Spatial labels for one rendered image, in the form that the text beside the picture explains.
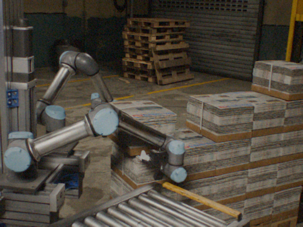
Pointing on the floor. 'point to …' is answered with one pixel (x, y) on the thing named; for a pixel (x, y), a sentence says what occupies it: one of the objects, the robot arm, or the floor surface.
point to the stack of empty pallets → (140, 49)
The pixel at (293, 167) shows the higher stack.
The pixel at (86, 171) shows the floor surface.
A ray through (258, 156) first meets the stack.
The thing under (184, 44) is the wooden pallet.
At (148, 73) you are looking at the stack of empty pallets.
